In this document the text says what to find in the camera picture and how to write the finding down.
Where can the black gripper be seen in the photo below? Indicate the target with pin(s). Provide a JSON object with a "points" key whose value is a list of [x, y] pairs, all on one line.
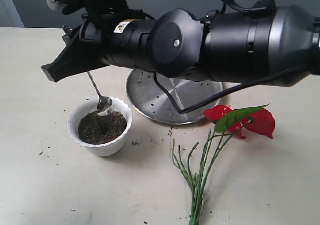
{"points": [[118, 38]]}

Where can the silver metal spork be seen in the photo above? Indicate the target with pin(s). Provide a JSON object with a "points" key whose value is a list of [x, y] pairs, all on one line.
{"points": [[105, 104]]}

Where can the artificial red anthurium plant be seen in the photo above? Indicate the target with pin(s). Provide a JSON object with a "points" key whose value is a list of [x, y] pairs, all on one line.
{"points": [[228, 123]]}

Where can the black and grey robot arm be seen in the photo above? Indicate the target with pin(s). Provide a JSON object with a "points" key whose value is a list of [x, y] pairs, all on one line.
{"points": [[230, 48]]}

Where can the dark soil in pot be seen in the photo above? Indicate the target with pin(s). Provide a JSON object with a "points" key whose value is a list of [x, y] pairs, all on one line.
{"points": [[98, 130]]}

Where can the white scalloped plastic pot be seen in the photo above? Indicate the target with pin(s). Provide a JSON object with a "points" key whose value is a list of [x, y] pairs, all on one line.
{"points": [[102, 150]]}

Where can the round stainless steel plate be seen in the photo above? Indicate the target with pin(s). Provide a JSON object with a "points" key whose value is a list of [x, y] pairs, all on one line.
{"points": [[149, 100]]}

